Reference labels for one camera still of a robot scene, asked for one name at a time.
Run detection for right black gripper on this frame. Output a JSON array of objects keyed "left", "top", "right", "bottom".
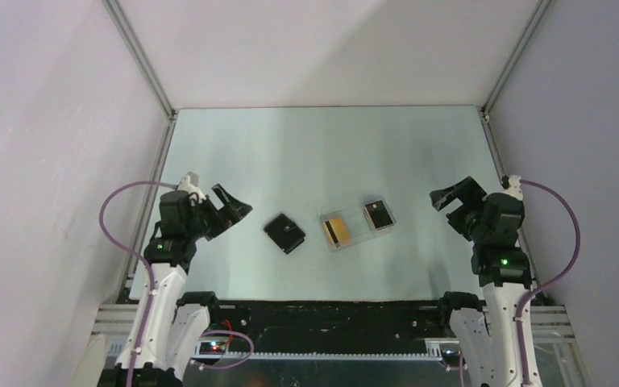
[{"left": 428, "top": 176, "right": 488, "bottom": 243}]

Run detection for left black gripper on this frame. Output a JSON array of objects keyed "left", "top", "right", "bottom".
[{"left": 185, "top": 185, "right": 251, "bottom": 241}]

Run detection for black card holder wallet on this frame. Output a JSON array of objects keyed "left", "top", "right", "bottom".
[{"left": 263, "top": 213, "right": 306, "bottom": 255}]

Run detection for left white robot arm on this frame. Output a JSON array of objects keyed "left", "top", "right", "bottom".
[{"left": 98, "top": 180, "right": 252, "bottom": 386}]

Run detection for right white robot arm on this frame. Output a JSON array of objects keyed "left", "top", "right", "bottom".
[{"left": 430, "top": 177, "right": 542, "bottom": 386}]

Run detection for black credit card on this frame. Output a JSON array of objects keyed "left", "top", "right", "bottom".
[{"left": 364, "top": 200, "right": 395, "bottom": 231}]

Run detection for orange credit card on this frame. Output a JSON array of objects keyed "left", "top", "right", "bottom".
[{"left": 322, "top": 217, "right": 351, "bottom": 249}]

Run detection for clear plastic card tray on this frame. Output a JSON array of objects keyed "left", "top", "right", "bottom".
[{"left": 320, "top": 197, "right": 396, "bottom": 251}]

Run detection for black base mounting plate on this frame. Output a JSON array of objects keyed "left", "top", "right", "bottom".
[{"left": 172, "top": 300, "right": 489, "bottom": 356}]

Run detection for left controller board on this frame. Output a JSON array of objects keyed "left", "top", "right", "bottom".
[{"left": 197, "top": 341, "right": 228, "bottom": 356}]

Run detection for controller board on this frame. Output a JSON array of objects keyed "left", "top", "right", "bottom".
[
  {"left": 440, "top": 347, "right": 463, "bottom": 362},
  {"left": 197, "top": 341, "right": 228, "bottom": 356}
]

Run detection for right controller board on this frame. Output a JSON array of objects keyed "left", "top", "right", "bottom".
[{"left": 440, "top": 347, "right": 463, "bottom": 362}]

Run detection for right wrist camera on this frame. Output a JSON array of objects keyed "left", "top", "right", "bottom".
[{"left": 501, "top": 175, "right": 523, "bottom": 201}]

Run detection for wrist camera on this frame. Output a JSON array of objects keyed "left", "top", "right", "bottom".
[
  {"left": 177, "top": 172, "right": 203, "bottom": 196},
  {"left": 501, "top": 175, "right": 523, "bottom": 201}
]

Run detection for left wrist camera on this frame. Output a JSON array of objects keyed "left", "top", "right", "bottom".
[{"left": 177, "top": 172, "right": 203, "bottom": 196}]

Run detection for right aluminium frame post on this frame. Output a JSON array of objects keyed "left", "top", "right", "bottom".
[{"left": 480, "top": 0, "right": 554, "bottom": 117}]

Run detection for aluminium frame post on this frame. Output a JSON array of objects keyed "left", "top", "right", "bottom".
[
  {"left": 480, "top": 0, "right": 554, "bottom": 117},
  {"left": 102, "top": 0, "right": 176, "bottom": 120}
]

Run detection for left aluminium frame post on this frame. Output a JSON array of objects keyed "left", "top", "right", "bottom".
[{"left": 102, "top": 0, "right": 176, "bottom": 120}]

